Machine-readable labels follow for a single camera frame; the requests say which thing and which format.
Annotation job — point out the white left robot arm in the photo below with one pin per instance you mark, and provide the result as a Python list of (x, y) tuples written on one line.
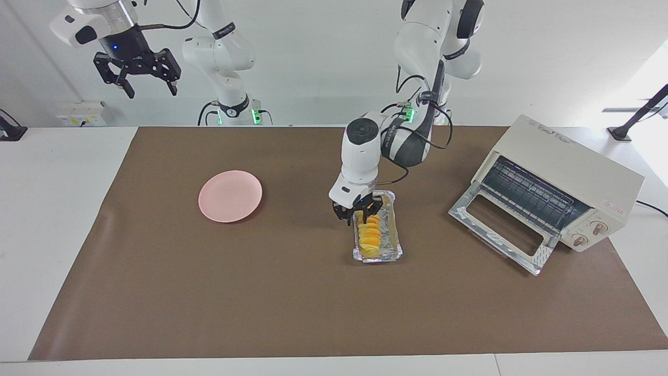
[(360, 162)]

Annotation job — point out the short black camera stand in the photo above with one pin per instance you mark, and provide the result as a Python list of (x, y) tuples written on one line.
[(10, 131)]

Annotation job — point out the tall black camera stand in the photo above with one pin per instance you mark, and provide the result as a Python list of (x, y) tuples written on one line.
[(634, 121)]

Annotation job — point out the cream oven knob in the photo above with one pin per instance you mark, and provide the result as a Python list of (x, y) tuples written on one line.
[(599, 227), (579, 240)]

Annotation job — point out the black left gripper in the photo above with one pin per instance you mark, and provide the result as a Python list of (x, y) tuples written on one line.
[(357, 201)]

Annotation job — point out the glass oven door silver frame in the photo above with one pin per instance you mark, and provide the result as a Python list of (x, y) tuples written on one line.
[(503, 243)]

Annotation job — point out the pink round plate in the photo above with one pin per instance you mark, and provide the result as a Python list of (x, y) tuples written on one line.
[(229, 196)]

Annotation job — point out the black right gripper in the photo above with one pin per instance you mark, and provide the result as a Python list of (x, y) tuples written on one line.
[(125, 47)]

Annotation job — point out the green lit connector box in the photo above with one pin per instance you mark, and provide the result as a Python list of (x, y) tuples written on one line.
[(408, 114), (256, 116)]

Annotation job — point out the brown table mat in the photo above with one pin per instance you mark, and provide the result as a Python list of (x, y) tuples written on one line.
[(313, 303)]

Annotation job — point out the aluminium foil tray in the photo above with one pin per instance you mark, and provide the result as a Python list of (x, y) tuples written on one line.
[(389, 237)]

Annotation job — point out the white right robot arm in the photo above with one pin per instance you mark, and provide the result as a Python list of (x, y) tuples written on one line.
[(224, 57)]

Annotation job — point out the white wall socket box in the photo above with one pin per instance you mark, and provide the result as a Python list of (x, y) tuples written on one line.
[(81, 115)]

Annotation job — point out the orange sliced bread loaf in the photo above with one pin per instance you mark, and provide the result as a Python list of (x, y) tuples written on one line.
[(371, 237)]

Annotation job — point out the cream white toaster oven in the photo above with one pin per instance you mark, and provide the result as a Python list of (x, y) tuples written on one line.
[(563, 162)]

